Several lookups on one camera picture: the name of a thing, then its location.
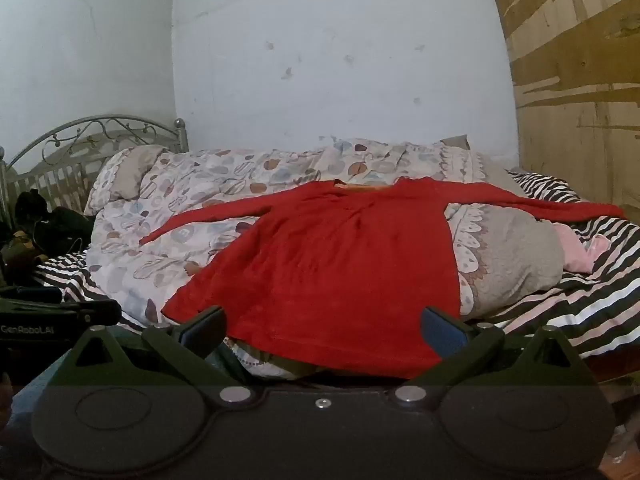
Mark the beige pillow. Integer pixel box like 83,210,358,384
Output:
85,144,171,213

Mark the red long-sleeve shirt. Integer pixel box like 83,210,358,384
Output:
140,177,626,380

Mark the black white striped bed sheet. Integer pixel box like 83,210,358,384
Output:
30,170,640,361

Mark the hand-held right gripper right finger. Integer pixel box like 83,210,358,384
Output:
395,306,583,404

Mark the pink cloth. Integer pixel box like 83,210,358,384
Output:
552,222,612,275

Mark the printed beige quilt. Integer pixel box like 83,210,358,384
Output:
84,137,566,381

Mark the pile of dark clothes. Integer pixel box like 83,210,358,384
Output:
0,189,96,286

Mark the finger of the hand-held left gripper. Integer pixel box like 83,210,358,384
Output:
61,299,123,330

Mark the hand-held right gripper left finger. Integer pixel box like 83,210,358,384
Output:
62,306,253,406

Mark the wooden board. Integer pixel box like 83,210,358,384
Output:
482,0,640,216

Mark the metal bed headboard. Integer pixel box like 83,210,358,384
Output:
0,115,190,221

